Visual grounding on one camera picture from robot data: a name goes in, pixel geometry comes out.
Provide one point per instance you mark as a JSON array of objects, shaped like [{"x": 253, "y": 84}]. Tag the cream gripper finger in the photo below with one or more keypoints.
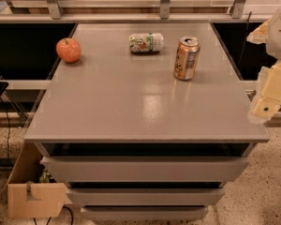
[
  {"x": 260, "y": 34},
  {"x": 262, "y": 110}
]

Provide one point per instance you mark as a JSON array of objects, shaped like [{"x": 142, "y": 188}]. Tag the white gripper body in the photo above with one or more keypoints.
[{"x": 280, "y": 37}]

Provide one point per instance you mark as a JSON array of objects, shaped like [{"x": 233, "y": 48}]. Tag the white green 7up can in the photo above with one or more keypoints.
[{"x": 146, "y": 42}]

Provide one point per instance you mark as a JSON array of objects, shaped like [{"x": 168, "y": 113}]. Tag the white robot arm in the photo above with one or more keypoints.
[{"x": 273, "y": 44}]

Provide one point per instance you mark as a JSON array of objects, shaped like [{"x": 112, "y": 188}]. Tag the orange soda can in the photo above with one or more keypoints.
[{"x": 187, "y": 56}]

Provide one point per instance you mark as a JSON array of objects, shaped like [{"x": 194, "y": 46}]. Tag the grey drawer cabinet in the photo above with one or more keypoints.
[{"x": 118, "y": 103}]

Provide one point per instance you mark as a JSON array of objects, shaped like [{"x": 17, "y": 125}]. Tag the red apple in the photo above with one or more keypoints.
[{"x": 68, "y": 49}]

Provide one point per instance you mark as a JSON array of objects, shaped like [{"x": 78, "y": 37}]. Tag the bottom grey drawer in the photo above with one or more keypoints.
[{"x": 144, "y": 213}]

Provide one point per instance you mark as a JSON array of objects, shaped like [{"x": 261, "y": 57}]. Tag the grey drawer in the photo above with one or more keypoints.
[
  {"x": 145, "y": 169},
  {"x": 145, "y": 196},
  {"x": 144, "y": 213}
]

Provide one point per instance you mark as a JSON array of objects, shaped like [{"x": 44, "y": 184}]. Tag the middle grey drawer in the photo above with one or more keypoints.
[{"x": 145, "y": 196}]

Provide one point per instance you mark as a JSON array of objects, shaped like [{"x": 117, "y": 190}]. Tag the top grey drawer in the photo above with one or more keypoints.
[{"x": 145, "y": 169}]

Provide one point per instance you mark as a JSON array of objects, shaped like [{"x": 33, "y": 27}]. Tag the green bottle in box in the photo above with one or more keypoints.
[{"x": 45, "y": 177}]

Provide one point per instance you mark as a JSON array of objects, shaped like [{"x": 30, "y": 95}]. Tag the cardboard box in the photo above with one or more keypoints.
[{"x": 26, "y": 196}]

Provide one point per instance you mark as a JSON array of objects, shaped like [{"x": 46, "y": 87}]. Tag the metal frame railing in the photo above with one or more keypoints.
[{"x": 131, "y": 11}]

